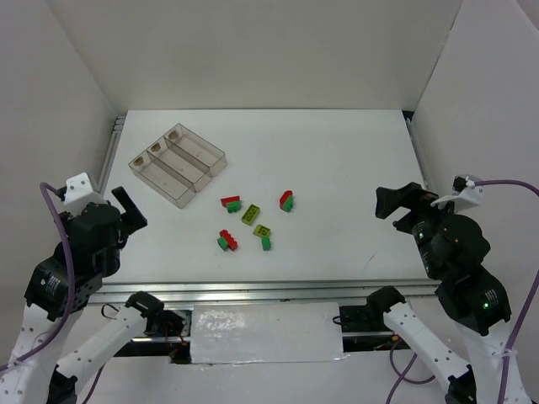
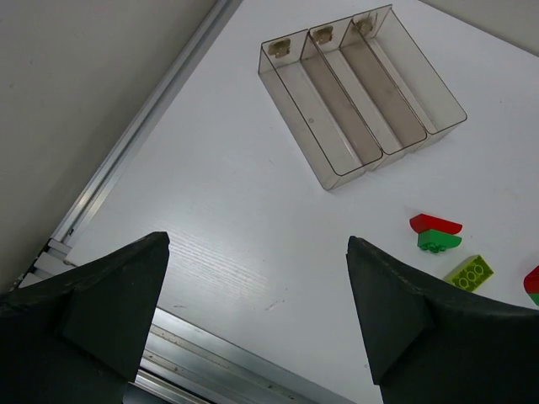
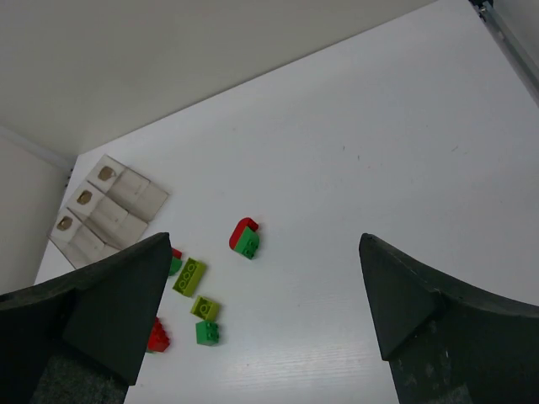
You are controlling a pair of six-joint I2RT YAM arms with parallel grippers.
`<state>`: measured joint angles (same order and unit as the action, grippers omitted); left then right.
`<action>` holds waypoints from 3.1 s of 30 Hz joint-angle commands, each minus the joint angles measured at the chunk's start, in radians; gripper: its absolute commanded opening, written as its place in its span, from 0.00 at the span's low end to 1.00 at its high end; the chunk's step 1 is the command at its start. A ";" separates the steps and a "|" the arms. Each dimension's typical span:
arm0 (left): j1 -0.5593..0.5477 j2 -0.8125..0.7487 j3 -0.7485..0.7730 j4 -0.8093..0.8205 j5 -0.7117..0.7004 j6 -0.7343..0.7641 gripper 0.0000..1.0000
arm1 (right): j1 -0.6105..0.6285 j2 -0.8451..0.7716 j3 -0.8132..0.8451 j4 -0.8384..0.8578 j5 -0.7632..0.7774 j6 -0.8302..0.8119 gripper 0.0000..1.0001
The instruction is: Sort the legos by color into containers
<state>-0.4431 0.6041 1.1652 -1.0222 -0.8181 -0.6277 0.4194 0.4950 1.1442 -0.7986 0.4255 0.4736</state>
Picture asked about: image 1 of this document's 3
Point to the red long lego brick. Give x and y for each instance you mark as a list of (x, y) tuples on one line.
[(231, 241)]

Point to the clear bin near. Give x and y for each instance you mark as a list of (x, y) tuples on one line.
[(160, 177)]

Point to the green rounded lego brick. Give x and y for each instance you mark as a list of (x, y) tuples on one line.
[(288, 204)]

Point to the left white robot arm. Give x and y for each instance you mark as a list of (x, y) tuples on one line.
[(38, 371)]

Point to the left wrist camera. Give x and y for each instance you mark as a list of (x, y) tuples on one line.
[(81, 190)]

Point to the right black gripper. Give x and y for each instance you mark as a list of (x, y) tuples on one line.
[(408, 217)]

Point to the lime square lego brick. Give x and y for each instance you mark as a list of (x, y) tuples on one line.
[(261, 231)]

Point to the green lego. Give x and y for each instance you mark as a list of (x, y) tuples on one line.
[(234, 206)]

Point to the white taped cover plate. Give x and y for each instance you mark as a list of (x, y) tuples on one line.
[(268, 333)]

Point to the green square lego brick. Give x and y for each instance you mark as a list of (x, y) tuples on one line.
[(223, 244)]

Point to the lime long lego brick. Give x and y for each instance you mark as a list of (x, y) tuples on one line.
[(250, 215)]

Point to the red rounded lego brick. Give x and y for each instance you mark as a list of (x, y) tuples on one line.
[(284, 197)]

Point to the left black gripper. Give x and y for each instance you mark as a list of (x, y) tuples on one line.
[(127, 223)]

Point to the aluminium front rail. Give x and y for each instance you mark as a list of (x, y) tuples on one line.
[(198, 293)]

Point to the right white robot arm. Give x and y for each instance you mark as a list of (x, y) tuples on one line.
[(479, 305)]

